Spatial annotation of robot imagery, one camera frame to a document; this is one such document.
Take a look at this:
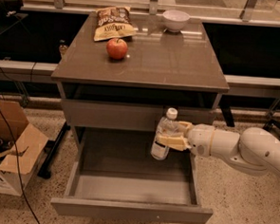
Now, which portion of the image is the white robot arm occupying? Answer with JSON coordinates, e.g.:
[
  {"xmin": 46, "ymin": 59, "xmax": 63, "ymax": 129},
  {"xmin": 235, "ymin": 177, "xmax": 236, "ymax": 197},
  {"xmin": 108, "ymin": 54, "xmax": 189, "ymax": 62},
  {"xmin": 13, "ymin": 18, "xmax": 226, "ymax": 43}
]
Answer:
[{"xmin": 156, "ymin": 121, "xmax": 280, "ymax": 178}]

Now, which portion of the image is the open grey middle drawer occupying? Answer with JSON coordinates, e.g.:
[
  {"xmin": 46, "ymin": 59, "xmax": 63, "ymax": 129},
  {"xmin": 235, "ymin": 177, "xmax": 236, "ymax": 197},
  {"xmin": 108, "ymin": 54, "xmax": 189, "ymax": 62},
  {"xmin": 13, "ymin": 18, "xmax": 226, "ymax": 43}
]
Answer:
[{"xmin": 50, "ymin": 128, "xmax": 213, "ymax": 224}]

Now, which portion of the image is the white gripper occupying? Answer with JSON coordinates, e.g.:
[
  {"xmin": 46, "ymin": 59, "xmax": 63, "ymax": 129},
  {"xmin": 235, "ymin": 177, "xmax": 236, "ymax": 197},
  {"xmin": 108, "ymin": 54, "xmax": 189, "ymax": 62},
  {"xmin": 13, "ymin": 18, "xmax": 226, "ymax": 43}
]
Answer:
[{"xmin": 157, "ymin": 121, "xmax": 215, "ymax": 157}]

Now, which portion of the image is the black cable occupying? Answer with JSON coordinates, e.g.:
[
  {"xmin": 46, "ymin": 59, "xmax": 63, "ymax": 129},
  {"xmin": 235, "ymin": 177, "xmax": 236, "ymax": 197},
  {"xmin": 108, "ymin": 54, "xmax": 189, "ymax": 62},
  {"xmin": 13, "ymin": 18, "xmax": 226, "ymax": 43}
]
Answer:
[{"xmin": 0, "ymin": 59, "xmax": 53, "ymax": 224}]

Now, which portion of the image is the black bag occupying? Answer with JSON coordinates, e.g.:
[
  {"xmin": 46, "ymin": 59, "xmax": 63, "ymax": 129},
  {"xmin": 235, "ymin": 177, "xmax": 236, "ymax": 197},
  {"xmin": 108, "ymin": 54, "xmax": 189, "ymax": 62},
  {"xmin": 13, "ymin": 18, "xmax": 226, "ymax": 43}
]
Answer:
[{"xmin": 0, "ymin": 0, "xmax": 24, "ymax": 18}]

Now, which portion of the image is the black office chair base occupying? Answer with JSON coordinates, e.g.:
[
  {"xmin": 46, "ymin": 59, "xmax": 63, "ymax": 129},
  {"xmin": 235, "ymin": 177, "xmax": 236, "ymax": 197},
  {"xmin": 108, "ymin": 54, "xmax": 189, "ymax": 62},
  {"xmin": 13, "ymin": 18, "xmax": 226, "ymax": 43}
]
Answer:
[{"xmin": 264, "ymin": 119, "xmax": 280, "ymax": 131}]

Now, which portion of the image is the black table leg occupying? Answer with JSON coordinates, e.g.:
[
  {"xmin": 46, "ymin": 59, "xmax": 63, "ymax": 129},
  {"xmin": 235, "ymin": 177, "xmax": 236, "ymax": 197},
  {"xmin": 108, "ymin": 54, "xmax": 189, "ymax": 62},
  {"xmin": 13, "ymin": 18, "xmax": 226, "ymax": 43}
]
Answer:
[{"xmin": 37, "ymin": 122, "xmax": 69, "ymax": 179}]

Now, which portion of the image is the grey drawer cabinet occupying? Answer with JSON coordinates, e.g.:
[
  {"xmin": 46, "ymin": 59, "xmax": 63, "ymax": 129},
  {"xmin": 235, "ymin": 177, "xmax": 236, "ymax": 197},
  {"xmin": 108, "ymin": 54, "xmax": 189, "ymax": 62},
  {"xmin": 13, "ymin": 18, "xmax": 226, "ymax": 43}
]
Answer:
[{"xmin": 52, "ymin": 13, "xmax": 229, "ymax": 142}]

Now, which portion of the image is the cardboard box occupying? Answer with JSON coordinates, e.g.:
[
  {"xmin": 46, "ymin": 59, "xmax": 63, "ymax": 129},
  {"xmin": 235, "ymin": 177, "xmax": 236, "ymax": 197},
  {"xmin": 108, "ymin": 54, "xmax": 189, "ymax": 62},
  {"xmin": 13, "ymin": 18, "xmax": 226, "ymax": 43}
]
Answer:
[{"xmin": 0, "ymin": 100, "xmax": 48, "ymax": 196}]

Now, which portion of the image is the closed grey top drawer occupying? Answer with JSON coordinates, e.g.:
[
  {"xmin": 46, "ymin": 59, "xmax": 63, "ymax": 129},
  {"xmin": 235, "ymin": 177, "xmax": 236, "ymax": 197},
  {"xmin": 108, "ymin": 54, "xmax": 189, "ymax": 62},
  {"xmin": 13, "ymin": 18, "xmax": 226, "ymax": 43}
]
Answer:
[{"xmin": 59, "ymin": 99, "xmax": 217, "ymax": 137}]

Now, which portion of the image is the white bowl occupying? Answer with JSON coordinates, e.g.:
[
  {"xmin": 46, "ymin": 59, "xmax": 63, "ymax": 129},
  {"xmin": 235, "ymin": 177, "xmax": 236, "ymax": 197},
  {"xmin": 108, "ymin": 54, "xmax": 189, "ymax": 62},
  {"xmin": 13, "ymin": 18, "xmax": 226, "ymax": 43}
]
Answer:
[{"xmin": 162, "ymin": 10, "xmax": 190, "ymax": 32}]

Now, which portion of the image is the red apple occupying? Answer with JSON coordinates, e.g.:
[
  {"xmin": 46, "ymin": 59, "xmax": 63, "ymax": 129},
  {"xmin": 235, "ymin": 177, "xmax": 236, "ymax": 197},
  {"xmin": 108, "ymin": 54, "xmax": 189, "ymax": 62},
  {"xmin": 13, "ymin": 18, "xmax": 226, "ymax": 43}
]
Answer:
[{"xmin": 106, "ymin": 38, "xmax": 128, "ymax": 60}]

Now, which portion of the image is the chips bag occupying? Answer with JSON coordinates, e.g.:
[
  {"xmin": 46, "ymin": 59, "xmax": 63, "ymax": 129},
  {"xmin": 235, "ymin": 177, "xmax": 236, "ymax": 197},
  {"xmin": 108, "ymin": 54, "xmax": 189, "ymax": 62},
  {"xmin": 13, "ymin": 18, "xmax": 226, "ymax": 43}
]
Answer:
[{"xmin": 93, "ymin": 6, "xmax": 137, "ymax": 42}]

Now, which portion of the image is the clear plastic water bottle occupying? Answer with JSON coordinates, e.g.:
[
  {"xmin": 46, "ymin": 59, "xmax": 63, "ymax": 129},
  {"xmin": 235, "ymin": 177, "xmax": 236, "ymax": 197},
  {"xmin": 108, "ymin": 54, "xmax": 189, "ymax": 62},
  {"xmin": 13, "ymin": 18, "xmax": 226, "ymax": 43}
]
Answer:
[{"xmin": 151, "ymin": 107, "xmax": 178, "ymax": 160}]

